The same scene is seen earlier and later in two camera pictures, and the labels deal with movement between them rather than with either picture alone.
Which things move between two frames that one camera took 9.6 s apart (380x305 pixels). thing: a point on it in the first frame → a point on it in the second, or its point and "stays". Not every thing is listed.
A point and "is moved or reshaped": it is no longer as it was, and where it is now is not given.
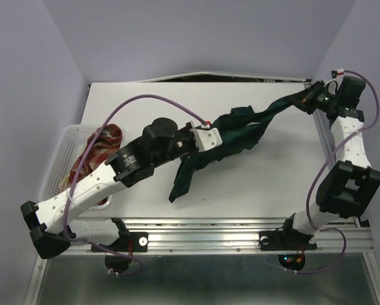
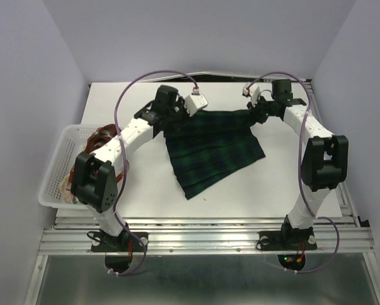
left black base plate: (135, 242) stays
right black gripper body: (319, 98) → (263, 110)
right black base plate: (285, 241) stays
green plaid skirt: (239, 130) is moved or reshaped
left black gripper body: (184, 143) → (178, 112)
